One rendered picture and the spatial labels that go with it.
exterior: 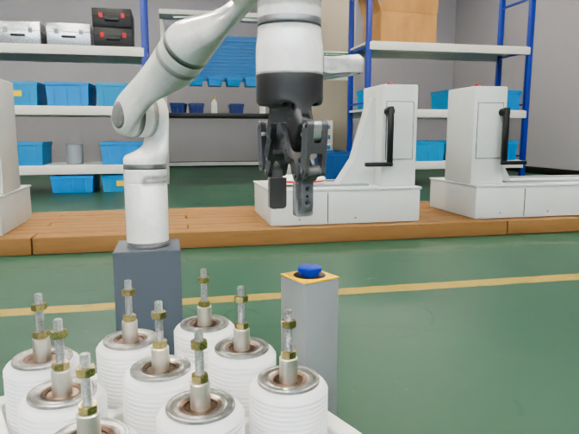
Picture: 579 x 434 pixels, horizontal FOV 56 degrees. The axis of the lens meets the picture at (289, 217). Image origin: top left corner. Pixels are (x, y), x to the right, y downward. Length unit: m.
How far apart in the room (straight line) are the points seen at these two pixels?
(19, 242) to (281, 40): 2.26
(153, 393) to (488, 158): 2.76
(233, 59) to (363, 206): 4.16
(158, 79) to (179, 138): 7.96
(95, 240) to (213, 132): 6.53
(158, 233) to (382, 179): 1.92
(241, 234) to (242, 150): 6.49
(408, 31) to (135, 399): 5.50
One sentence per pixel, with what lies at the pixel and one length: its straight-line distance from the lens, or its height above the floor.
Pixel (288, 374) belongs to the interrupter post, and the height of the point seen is 0.26.
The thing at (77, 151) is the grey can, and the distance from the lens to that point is 5.52.
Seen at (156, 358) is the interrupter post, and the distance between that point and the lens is 0.72.
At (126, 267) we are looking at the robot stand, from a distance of 1.21.
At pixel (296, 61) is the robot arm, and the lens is 0.59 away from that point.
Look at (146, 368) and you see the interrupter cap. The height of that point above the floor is 0.25.
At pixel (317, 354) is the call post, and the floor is 0.19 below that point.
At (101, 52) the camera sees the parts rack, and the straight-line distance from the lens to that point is 5.39.
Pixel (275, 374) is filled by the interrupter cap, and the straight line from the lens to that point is 0.70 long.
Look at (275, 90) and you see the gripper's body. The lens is 0.59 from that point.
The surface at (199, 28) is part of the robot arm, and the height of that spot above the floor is 0.73.
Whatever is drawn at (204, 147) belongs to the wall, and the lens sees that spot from 9.06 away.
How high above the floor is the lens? 0.55
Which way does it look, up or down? 9 degrees down
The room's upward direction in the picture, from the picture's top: straight up
